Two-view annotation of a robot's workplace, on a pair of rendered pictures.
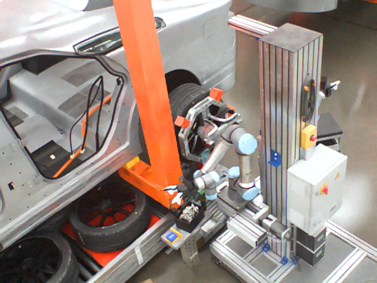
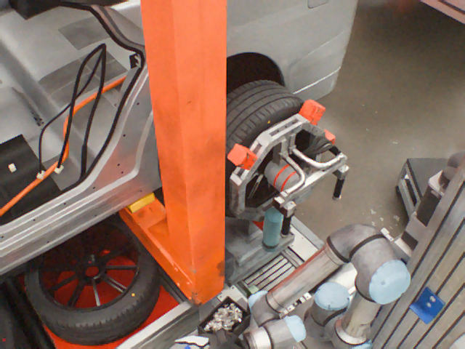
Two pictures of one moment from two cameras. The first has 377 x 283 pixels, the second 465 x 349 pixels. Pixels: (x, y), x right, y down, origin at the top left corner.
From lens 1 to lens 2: 1.74 m
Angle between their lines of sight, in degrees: 8
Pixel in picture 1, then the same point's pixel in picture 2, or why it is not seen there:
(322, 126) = not seen: hidden behind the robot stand
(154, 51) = (212, 19)
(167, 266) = not seen: outside the picture
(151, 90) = (188, 107)
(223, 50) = (331, 32)
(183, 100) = (252, 113)
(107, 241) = (78, 333)
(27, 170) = not seen: outside the picture
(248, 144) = (394, 286)
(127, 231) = (114, 323)
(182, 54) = (264, 27)
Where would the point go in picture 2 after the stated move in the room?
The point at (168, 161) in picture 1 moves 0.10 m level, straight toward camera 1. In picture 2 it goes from (202, 238) to (203, 262)
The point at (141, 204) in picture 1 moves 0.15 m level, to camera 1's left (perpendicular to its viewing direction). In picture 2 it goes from (144, 279) to (113, 278)
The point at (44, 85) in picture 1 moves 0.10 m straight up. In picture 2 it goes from (30, 38) to (26, 22)
